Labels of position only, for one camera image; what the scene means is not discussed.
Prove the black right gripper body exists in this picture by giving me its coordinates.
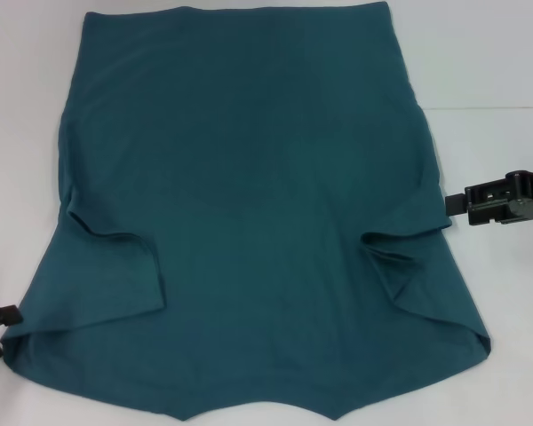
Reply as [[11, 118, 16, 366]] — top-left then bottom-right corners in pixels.
[[505, 169, 533, 224]]

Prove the teal blue t-shirt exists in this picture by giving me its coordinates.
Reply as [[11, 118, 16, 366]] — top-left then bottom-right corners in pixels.
[[0, 3, 492, 426]]

